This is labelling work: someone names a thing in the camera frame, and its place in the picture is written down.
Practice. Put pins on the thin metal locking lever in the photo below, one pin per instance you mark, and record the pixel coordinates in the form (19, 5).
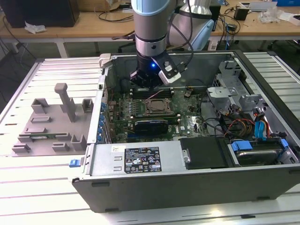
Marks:
(155, 95)

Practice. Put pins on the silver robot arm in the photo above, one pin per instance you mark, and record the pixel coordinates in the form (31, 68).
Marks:
(150, 23)

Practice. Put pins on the CPU socket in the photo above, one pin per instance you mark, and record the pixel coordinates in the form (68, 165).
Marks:
(147, 113)

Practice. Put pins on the black RAM slot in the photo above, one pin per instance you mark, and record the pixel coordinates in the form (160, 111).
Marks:
(140, 95)
(164, 116)
(164, 90)

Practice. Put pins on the beige case latch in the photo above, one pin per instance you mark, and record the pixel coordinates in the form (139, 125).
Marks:
(104, 60)

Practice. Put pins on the black graphics card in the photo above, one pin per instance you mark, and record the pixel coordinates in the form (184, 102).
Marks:
(151, 126)

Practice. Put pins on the green motherboard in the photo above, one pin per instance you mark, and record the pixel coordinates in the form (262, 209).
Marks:
(189, 131)

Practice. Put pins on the silver metal drive cage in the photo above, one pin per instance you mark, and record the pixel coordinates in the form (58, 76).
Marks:
(222, 92)

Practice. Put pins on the wooden desk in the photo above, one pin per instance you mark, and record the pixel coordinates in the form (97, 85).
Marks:
(77, 31)

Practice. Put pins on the silver power supply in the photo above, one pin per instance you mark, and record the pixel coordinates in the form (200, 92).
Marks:
(105, 161)

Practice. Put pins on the grey parts rack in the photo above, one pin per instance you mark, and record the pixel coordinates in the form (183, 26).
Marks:
(56, 126)

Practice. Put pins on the small blue clip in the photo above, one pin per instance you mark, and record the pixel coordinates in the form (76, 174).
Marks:
(74, 163)

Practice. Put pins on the small black box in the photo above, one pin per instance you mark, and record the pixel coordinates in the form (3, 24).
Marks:
(241, 13)

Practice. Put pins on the green RAM stick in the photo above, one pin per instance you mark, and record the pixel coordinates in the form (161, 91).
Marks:
(47, 135)

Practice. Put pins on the crumpled white paper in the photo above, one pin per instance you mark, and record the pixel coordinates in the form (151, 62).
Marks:
(35, 27)

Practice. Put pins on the large black monitor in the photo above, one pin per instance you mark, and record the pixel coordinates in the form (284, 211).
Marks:
(42, 11)

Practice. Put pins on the black open PC case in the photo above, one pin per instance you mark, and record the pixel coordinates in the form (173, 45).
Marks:
(187, 192)

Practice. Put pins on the hard disk in blue carrier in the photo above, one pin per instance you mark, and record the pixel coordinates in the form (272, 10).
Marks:
(255, 155)

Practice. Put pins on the crumpled clear plastic bag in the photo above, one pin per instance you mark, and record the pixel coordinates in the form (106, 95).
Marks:
(269, 15)

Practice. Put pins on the flat white box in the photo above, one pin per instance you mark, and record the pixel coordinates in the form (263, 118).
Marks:
(290, 18)

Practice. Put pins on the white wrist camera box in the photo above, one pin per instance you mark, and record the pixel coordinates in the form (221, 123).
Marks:
(172, 77)

